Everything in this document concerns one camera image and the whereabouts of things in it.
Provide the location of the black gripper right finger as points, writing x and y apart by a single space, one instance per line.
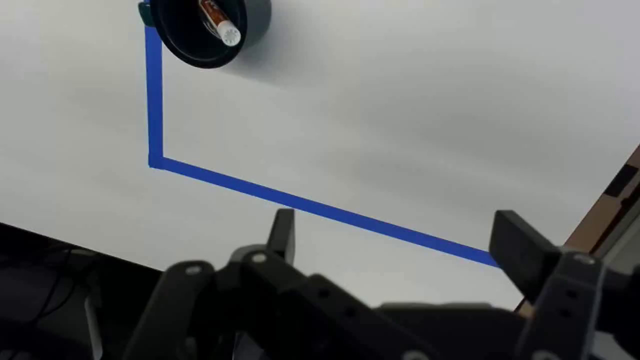
527 252

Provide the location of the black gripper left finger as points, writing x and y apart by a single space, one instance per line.
282 232

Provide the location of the orange white marker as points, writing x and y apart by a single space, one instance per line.
229 33

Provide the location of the dark teal cup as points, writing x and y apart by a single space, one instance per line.
187 40

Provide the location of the long blue tape strip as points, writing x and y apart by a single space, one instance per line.
320 208

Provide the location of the brown wooden board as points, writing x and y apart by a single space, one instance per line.
601 223

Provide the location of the short blue tape strip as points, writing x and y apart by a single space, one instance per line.
155 101

